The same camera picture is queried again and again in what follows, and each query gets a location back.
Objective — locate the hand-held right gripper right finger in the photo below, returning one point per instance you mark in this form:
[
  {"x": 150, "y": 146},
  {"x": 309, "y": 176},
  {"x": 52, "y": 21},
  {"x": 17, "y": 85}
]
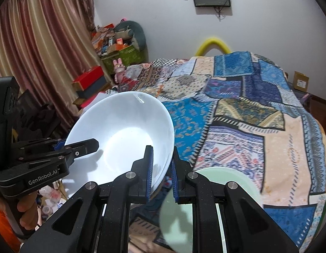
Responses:
[{"x": 174, "y": 179}]

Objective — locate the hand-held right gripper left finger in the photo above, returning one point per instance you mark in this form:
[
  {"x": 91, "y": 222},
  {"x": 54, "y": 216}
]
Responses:
[{"x": 150, "y": 174}]

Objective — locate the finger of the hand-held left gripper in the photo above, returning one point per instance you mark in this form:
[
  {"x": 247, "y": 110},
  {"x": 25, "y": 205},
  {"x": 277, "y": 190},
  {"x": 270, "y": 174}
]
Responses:
[
  {"x": 83, "y": 146},
  {"x": 39, "y": 146}
]

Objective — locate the white bowl with black spots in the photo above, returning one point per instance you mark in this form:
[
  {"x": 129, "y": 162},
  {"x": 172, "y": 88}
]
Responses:
[{"x": 126, "y": 137}]

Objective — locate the mint green plate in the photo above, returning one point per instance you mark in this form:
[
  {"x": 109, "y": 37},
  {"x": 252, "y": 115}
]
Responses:
[{"x": 218, "y": 175}]

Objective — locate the person's left forearm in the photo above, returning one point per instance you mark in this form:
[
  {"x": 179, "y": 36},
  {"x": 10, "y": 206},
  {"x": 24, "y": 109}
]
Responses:
[{"x": 4, "y": 226}]

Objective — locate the person's left hand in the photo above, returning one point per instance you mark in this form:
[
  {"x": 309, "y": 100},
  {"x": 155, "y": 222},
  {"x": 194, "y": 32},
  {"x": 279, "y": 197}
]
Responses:
[{"x": 27, "y": 208}]

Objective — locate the dark grey box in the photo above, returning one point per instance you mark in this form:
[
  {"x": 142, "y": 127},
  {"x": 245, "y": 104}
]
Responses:
[{"x": 97, "y": 89}]

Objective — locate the red box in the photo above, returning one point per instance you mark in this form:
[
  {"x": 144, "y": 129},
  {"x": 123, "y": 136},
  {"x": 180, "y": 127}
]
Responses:
[{"x": 89, "y": 77}]

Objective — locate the pink rabbit toy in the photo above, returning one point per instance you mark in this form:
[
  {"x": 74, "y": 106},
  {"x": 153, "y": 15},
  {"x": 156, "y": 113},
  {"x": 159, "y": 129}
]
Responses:
[{"x": 118, "y": 69}]

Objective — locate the patchwork blanket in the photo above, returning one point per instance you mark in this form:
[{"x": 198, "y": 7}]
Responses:
[{"x": 244, "y": 126}]

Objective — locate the striped brown curtain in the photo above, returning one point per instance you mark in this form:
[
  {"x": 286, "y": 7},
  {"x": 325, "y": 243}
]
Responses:
[{"x": 41, "y": 44}]

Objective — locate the grey neck pillow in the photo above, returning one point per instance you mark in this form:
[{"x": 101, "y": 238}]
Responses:
[{"x": 137, "y": 31}]

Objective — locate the purple bag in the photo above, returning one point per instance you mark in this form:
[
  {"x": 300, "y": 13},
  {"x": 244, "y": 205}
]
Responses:
[{"x": 305, "y": 98}]

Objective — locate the cardboard box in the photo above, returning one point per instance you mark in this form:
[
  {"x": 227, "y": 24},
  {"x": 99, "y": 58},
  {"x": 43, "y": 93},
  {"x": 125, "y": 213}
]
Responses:
[{"x": 301, "y": 80}]

